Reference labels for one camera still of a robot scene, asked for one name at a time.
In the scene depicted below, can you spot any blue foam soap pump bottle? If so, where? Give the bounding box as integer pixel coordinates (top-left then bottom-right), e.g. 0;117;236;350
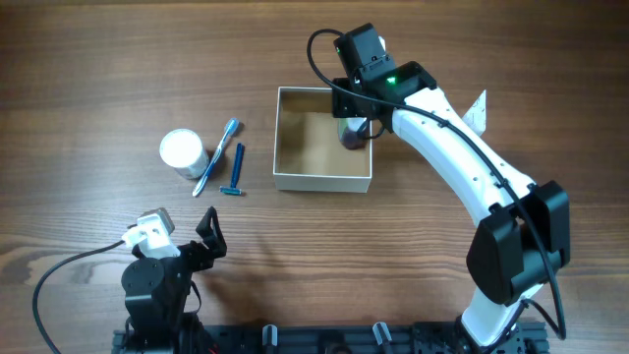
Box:
338;117;369;150

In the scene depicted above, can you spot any cotton swab round container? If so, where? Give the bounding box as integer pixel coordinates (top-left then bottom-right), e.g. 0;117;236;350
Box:
159;129;209;180

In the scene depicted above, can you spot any white bamboo print lotion tube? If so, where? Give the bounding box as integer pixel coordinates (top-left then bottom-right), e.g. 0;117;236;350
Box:
462;90;486;137

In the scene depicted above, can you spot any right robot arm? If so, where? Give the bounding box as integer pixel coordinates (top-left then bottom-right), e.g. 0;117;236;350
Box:
329;24;570;353

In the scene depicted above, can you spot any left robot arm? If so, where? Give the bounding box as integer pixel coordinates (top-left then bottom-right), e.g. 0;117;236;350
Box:
112;207;227;353

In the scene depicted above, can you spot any blue disposable razor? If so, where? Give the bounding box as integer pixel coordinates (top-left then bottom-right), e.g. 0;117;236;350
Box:
219;143;245;196

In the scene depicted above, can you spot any white cardboard box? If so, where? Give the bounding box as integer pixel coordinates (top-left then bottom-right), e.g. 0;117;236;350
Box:
273;87;372;193

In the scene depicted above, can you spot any blue white toothbrush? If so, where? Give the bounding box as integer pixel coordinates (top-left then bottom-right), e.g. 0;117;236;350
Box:
192;118;240;198

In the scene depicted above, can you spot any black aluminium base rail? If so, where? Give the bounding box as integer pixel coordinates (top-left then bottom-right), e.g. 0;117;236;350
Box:
111;322;550;354

